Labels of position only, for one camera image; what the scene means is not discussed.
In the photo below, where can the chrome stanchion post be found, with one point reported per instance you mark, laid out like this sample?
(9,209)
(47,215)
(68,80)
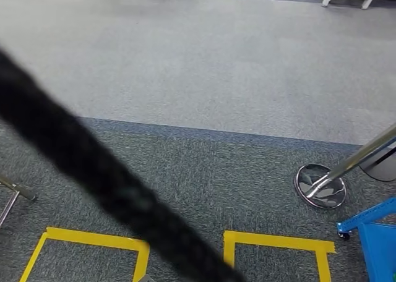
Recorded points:
(321,190)

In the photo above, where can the blue metal shelf rack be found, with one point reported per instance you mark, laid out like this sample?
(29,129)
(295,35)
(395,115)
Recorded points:
(377,251)

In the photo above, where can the dark robot body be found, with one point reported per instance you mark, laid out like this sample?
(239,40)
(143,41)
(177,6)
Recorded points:
(146,278)

